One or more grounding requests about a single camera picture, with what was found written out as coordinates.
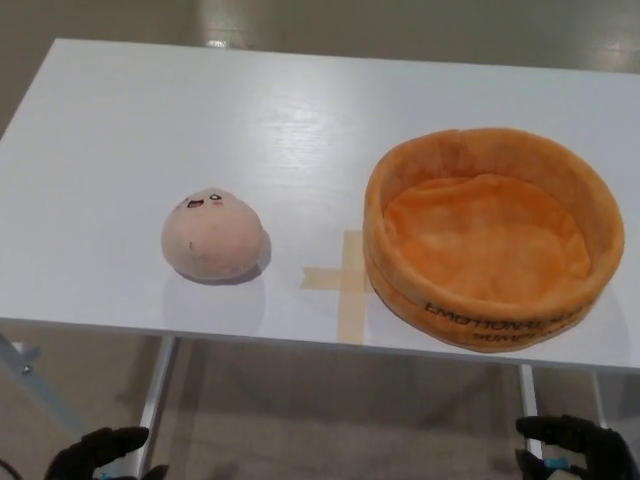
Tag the beige masking tape cross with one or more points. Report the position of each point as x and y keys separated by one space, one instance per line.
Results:
x=345 y=285

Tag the pink round plush toy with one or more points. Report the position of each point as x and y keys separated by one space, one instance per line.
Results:
x=212 y=239

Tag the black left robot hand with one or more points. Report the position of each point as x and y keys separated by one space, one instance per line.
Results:
x=85 y=457

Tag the grey metal diagonal brace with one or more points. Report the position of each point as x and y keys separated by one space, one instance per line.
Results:
x=35 y=380

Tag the white metal table leg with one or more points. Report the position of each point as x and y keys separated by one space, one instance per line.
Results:
x=157 y=395
x=532 y=400

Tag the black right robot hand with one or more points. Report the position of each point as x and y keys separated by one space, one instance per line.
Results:
x=575 y=445

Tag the orange plush round basket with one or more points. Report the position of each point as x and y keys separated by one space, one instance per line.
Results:
x=492 y=240

